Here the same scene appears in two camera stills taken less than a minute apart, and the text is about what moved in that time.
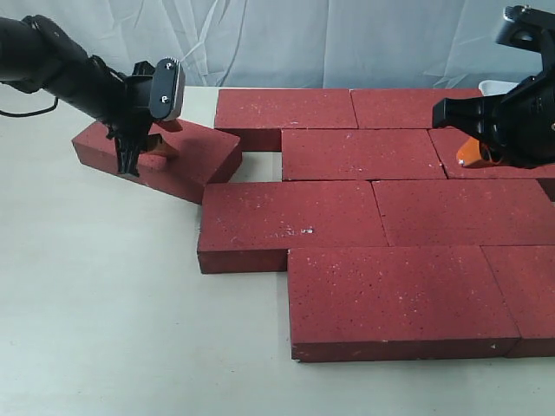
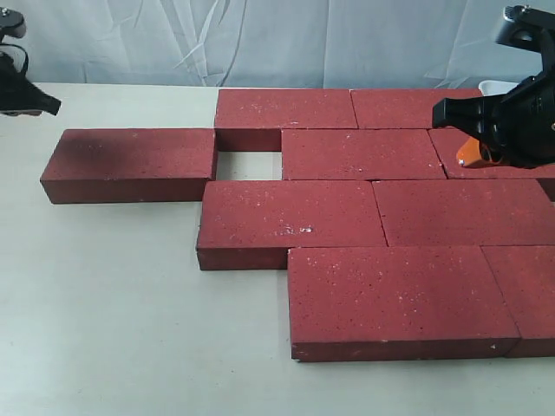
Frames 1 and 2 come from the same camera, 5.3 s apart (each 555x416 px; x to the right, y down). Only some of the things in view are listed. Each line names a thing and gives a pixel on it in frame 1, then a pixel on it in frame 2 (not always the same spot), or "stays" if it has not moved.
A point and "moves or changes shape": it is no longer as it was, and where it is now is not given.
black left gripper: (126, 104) to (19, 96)
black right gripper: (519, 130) stays
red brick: (402, 108) stays
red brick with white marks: (248, 227) stays
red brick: (196, 156) moves or changes shape
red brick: (359, 154) stays
